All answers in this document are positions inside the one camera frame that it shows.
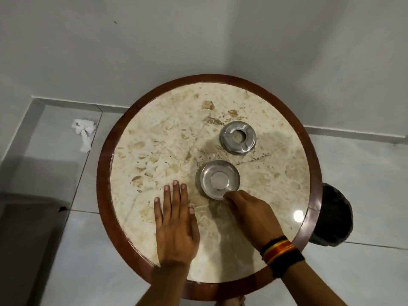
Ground person's left hand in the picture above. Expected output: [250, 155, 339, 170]
[154, 180, 201, 268]

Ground person's right hand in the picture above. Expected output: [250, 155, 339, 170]
[222, 190, 286, 251]

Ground round steel ashtray bowl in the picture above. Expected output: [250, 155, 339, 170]
[195, 160, 240, 201]

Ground person's right forearm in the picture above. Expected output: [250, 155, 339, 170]
[273, 259, 356, 306]

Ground steel ashtray lid with hole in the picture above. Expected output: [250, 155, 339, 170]
[219, 121, 257, 155]

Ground black red yellow thread wristband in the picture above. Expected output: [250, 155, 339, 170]
[259, 235, 306, 279]

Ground round marble table wooden rim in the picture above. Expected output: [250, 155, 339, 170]
[96, 73, 323, 301]

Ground black waste bin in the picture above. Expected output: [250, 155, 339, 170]
[309, 183, 354, 247]

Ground crumpled white tissue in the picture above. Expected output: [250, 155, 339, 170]
[71, 119, 97, 153]

